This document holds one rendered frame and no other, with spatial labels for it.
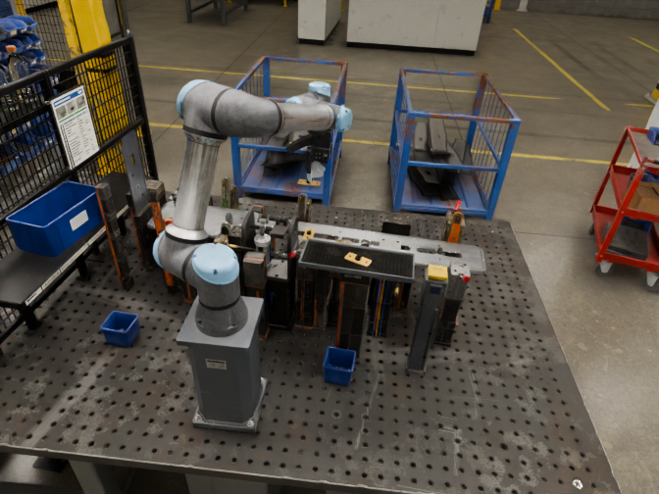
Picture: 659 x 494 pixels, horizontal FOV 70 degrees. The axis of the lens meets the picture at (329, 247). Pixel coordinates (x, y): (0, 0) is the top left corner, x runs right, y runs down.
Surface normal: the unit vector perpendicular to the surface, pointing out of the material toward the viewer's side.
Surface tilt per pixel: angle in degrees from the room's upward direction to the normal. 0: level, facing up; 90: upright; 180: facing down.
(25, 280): 0
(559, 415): 0
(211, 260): 8
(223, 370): 90
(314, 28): 90
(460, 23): 90
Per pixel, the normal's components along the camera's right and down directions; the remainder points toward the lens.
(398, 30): -0.08, 0.58
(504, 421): 0.05, -0.81
